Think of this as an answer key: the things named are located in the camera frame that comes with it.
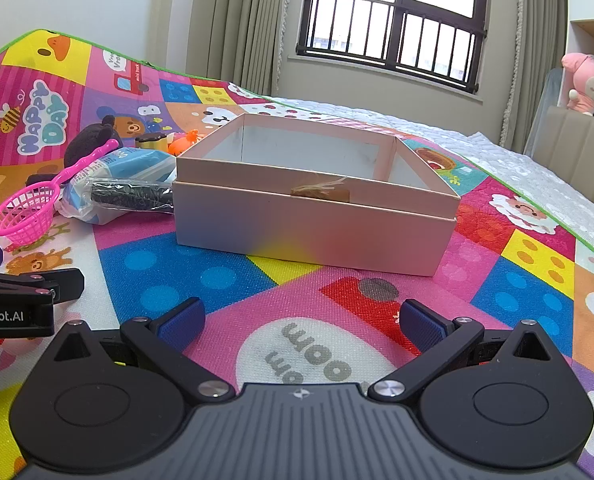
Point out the beige curtain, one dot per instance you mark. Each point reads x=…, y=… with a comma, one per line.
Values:
x=537, y=35
x=237, y=20

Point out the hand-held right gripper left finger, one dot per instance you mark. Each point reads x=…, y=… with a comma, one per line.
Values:
x=179, y=322

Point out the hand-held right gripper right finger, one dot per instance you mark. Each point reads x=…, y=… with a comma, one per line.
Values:
x=422, y=325

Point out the black item in clear bag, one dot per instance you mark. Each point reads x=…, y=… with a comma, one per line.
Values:
x=127, y=195

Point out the white quilted bedspread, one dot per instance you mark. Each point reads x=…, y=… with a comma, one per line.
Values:
x=527, y=170

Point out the pink cardboard box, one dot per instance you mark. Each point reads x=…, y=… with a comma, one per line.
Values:
x=302, y=225

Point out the black plush toy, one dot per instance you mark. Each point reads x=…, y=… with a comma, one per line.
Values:
x=89, y=142

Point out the blue tissue packet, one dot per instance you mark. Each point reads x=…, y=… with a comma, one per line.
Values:
x=137, y=162

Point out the yellow and pink doll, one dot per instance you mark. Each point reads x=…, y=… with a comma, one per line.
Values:
x=151, y=144

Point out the colourful printed play mat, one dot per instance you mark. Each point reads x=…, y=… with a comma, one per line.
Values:
x=152, y=270

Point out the pink toy net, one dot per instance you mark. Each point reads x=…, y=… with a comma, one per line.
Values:
x=22, y=215

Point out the pink plush toy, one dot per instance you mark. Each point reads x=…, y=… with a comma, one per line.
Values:
x=589, y=85

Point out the brown twine bow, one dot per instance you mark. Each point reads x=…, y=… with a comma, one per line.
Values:
x=322, y=191

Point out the beige padded headboard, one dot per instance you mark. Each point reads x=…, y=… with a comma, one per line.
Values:
x=577, y=145

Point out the orange toy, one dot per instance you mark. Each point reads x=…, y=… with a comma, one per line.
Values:
x=179, y=146

